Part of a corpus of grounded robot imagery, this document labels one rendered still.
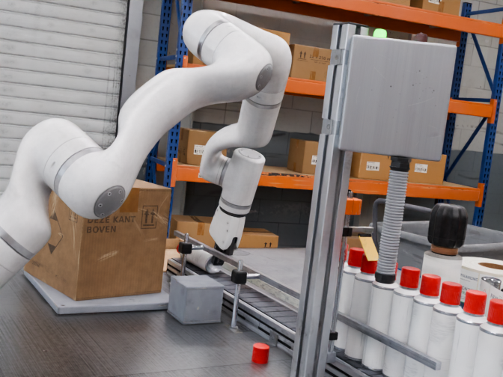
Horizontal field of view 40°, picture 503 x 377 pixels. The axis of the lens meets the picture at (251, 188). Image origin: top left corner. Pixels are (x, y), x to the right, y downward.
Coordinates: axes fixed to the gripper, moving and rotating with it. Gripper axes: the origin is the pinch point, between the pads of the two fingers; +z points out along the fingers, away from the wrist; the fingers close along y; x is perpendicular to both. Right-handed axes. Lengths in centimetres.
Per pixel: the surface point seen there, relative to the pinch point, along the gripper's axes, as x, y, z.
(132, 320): -30.4, 20.8, 3.1
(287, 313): 1.1, 34.0, -7.0
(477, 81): 430, -331, 22
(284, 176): 191, -249, 95
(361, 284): -3, 56, -31
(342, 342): -2, 56, -17
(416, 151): -8, 61, -61
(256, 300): -0.9, 23.5, -3.2
